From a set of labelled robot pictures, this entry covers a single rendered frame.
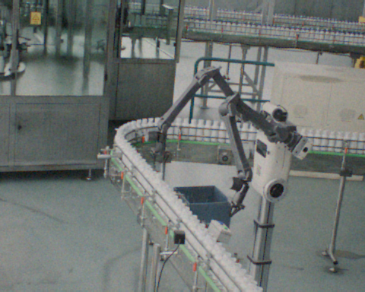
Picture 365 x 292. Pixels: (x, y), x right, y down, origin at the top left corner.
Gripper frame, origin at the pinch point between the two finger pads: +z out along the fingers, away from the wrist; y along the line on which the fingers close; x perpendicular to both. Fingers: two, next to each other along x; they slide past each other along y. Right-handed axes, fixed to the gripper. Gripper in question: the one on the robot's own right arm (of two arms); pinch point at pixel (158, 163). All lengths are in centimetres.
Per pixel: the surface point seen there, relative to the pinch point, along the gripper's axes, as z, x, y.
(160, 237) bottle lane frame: 37.7, 26.3, 3.7
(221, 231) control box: 15, 70, -15
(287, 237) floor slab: 124, -141, -185
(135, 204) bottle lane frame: 37.6, -24.3, 3.6
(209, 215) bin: 40, -8, -43
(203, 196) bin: 39, -38, -50
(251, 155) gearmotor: 29, -97, -113
